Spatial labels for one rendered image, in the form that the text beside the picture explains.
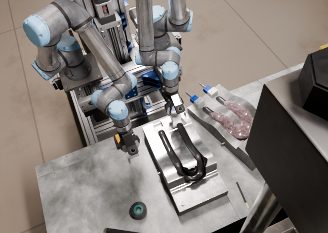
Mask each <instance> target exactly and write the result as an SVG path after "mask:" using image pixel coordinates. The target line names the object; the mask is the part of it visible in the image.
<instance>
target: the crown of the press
mask: <svg viewBox="0 0 328 233"><path fill-rule="evenodd" d="M245 151H246V152H247V154H248V155H249V157H250V158H251V160H252V161H253V163H254V165H255V166H256V168H257V169H258V171H259V172H260V174H261V175H262V177H263V179H264V180H265V182H266V183H267V185H268V186H269V188H270V189H271V191H272V192H273V194H274V195H275V197H276V198H277V200H278V202H279V203H280V205H281V206H282V208H283V209H284V211H285V212H286V214H287V215H288V217H289V219H290V220H291V222H292V223H293V225H294V227H295V228H296V230H297V231H298V233H328V47H326V48H324V49H321V50H319V51H316V52H313V53H311V54H308V56H307V58H306V61H305V63H304V66H303V67H302V68H301V69H298V70H296V71H293V72H291V73H288V74H286V75H283V76H281V77H278V78H275V79H273V80H270V81H267V82H266V83H265V84H264V85H263V88H262V91H261V95H260V98H259V102H258V105H257V109H256V112H255V115H254V119H253V122H252V126H251V129H250V132H249V136H248V139H247V142H246V147H245Z"/></svg>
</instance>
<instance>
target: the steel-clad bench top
mask: <svg viewBox="0 0 328 233"><path fill-rule="evenodd" d="M303 66H304V63H301V64H298V65H296V66H293V67H291V68H288V69H286V70H283V71H280V72H278V73H275V74H273V75H271V76H268V77H265V78H263V79H260V80H257V81H255V82H252V83H250V84H247V85H245V86H242V87H239V88H237V89H234V90H232V91H229V92H231V93H232V94H233V95H235V96H238V97H242V98H244V99H246V100H247V101H248V102H250V103H251V104H252V105H253V106H254V107H255V108H256V109H257V105H258V102H259V98H260V95H261V91H262V88H263V85H264V84H265V83H266V82H267V81H270V80H273V79H275V78H278V77H281V76H283V75H286V74H288V73H291V72H293V71H296V70H298V69H301V68H302V67H303ZM185 111H186V113H187V115H188V116H189V118H190V120H191V122H192V124H193V126H194V127H195V129H196V131H197V133H198V135H199V137H200V138H201V140H202V142H203V143H204V144H205V145H206V147H207V148H208V149H209V150H210V151H211V152H212V154H213V156H214V158H215V159H216V161H217V171H218V173H219V175H220V176H221V178H222V180H223V182H224V184H225V185H226V187H227V189H228V194H227V195H226V196H223V197H221V198H219V199H217V200H214V201H212V202H210V203H208V204H206V205H203V206H201V207H199V208H197V209H194V210H192V211H190V212H188V213H185V214H183V215H181V216H180V215H179V213H178V211H177V208H176V206H175V204H174V201H173V199H172V197H171V195H170V192H169V190H168V188H167V186H166V183H165V181H164V179H163V176H162V175H158V173H159V172H160V170H159V167H158V165H157V163H156V161H155V158H154V156H153V154H152V151H151V149H150V147H149V145H148V143H147V141H146V138H145V136H144V132H143V128H142V127H144V126H146V125H149V124H151V123H152V124H155V123H158V122H160V120H162V119H164V118H167V117H169V116H164V117H162V118H160V119H157V120H155V121H152V122H149V123H147V124H144V125H142V126H139V127H136V128H134V129H133V132H134V134H135V135H137V136H138V137H139V139H140V145H139V147H138V150H139V156H138V157H135V158H133V159H130V158H129V155H128V152H127V153H125V152H123V151H122V150H121V149H120V148H119V149H118V147H117V144H116V142H115V139H114V137H110V138H108V139H105V140H103V141H100V142H98V143H95V144H92V145H90V146H87V147H85V148H82V149H80V150H77V151H74V152H72V153H69V154H67V155H64V156H61V157H59V158H56V159H54V160H51V161H49V162H46V163H44V164H41V165H39V166H36V167H35V169H36V175H37V180H38V185H39V191H40V196H41V203H42V208H43V214H44V219H45V224H46V230H47V233H104V230H105V228H112V229H118V230H125V231H131V232H138V233H212V232H214V231H217V230H219V229H221V228H223V227H225V226H227V225H229V224H232V223H234V222H236V221H238V220H240V219H242V218H244V217H247V216H248V214H249V212H250V210H251V208H252V206H253V204H254V202H255V200H256V198H257V196H258V194H259V192H260V190H261V187H262V185H263V183H264V181H265V180H264V179H263V177H262V175H261V174H260V172H259V171H258V169H257V168H255V169H254V170H253V171H252V170H251V169H250V168H249V167H247V166H246V165H245V164H244V163H243V162H242V161H241V160H240V159H239V158H237V157H236V156H235V155H234V154H233V153H232V152H231V151H230V150H229V149H227V148H226V147H225V146H224V145H222V144H221V142H220V141H219V140H217V139H216V138H215V137H214V136H213V135H212V134H211V133H210V132H209V131H207V130H206V129H205V128H204V127H203V126H202V125H201V124H200V123H199V122H197V121H196V120H195V119H194V118H193V117H192V116H191V115H190V114H189V113H188V112H187V108H185ZM236 182H238V183H239V186H240V188H241V190H242V192H243V195H244V197H245V199H246V202H247V204H248V206H249V208H247V207H246V204H245V202H244V200H243V197H242V195H241V193H240V191H239V188H238V186H237V184H236ZM135 202H142V203H144V204H145V205H146V208H147V215H146V217H145V218H144V219H142V220H136V219H134V218H133V216H132V215H131V213H130V208H131V206H132V205H133V204H134V203H135Z"/></svg>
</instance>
